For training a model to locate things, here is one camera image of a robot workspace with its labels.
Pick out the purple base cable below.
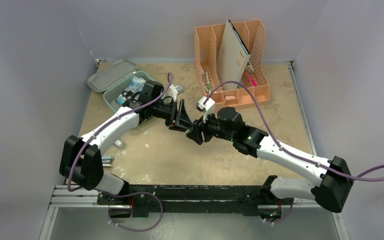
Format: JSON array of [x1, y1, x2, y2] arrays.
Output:
[[107, 190, 165, 233]]

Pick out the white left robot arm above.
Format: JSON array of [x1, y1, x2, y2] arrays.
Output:
[[59, 80, 193, 205]]

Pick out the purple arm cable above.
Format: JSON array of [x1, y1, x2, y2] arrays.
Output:
[[205, 81, 384, 183], [66, 72, 174, 193]]

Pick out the beige folder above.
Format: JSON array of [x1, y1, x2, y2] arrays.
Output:
[[216, 19, 251, 91]]

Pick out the small white blue tube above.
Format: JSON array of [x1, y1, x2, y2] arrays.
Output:
[[114, 139, 125, 149]]

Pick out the pink item in organizer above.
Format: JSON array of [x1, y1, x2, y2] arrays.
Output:
[[246, 72, 258, 87]]

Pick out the blue white stapler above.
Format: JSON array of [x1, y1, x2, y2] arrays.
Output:
[[102, 155, 114, 165]]

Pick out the black handled scissors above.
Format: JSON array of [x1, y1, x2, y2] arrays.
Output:
[[121, 90, 140, 102]]

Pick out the green medicine case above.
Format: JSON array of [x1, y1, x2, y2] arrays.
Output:
[[86, 59, 154, 113]]

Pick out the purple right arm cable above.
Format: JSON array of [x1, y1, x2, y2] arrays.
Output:
[[205, 81, 384, 183]]

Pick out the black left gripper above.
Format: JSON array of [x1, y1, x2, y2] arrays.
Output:
[[151, 99, 193, 133]]

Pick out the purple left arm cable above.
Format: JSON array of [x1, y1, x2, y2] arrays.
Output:
[[66, 72, 174, 193]]

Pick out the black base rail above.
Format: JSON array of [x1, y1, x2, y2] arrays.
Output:
[[97, 177, 293, 219]]

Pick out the peach desk file organizer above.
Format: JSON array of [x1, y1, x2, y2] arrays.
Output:
[[194, 19, 270, 110]]

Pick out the blue wet wipes pack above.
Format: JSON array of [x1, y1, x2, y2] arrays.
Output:
[[115, 76, 146, 106]]

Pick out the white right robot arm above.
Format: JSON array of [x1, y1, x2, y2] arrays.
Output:
[[187, 105, 354, 213]]

